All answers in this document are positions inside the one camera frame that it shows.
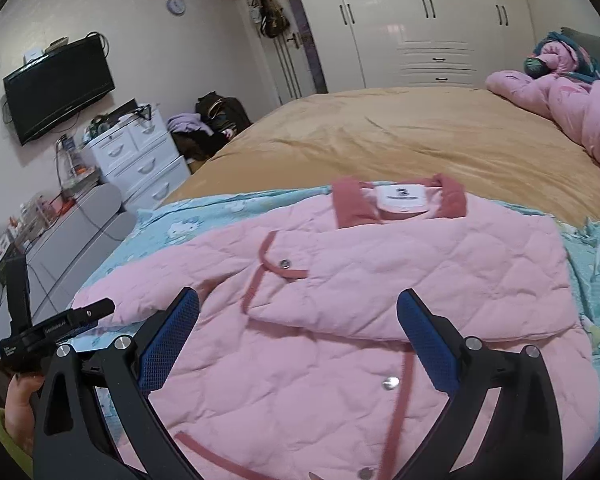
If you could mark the bed with tan cover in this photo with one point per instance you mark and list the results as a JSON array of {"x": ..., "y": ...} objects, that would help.
[{"x": 380, "y": 135}]

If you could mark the purple garment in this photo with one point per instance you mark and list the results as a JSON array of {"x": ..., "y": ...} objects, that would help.
[{"x": 187, "y": 122}]

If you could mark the white door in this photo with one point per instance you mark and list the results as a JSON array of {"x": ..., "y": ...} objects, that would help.
[{"x": 290, "y": 65}]

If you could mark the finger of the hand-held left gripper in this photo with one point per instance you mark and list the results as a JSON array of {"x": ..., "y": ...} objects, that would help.
[{"x": 94, "y": 311}]

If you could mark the white router box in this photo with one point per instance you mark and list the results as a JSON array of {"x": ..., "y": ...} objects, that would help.
[{"x": 32, "y": 56}]

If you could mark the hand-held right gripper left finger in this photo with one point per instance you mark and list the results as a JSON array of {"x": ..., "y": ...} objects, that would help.
[{"x": 170, "y": 340}]

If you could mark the clutter of small desk items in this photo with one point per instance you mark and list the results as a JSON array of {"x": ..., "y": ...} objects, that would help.
[{"x": 30, "y": 220}]

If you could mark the dark clothes pile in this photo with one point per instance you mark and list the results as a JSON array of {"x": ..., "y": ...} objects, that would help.
[{"x": 192, "y": 145}]

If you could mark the dark floral cloth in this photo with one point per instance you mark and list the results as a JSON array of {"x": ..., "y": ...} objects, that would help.
[{"x": 545, "y": 62}]

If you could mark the white drawer cabinet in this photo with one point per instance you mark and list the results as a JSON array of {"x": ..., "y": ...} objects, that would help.
[{"x": 140, "y": 160}]

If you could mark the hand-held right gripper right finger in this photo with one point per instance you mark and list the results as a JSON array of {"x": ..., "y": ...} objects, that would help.
[{"x": 426, "y": 341}]

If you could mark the pink quilted jacket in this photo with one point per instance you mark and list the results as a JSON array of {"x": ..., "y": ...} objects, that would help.
[{"x": 305, "y": 385}]

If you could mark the person's left hand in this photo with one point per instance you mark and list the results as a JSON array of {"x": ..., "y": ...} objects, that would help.
[{"x": 21, "y": 405}]

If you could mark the person's left forearm green sleeve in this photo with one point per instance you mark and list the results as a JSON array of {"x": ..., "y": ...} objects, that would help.
[{"x": 7, "y": 440}]

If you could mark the white wardrobe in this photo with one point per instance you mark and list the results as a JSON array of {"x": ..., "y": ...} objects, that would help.
[{"x": 405, "y": 20}]

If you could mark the blue cartoon printed blanket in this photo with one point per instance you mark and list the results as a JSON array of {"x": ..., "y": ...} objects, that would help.
[{"x": 190, "y": 220}]

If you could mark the grey desk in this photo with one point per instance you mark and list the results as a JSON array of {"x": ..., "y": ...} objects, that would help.
[{"x": 70, "y": 240}]

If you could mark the bags hanging on door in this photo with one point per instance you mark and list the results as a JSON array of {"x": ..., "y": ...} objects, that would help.
[{"x": 272, "y": 17}]

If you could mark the grey headboard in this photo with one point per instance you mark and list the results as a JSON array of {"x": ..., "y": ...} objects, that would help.
[{"x": 587, "y": 40}]

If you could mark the round wall clock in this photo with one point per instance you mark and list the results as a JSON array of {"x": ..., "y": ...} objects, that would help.
[{"x": 176, "y": 5}]

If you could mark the black backpack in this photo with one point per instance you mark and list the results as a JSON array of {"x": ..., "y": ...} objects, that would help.
[{"x": 225, "y": 110}]

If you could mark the black wall television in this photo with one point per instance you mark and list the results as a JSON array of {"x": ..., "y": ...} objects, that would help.
[{"x": 57, "y": 92}]

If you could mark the crumpled pink puffer garment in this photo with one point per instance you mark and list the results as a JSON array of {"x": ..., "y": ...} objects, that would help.
[{"x": 580, "y": 110}]

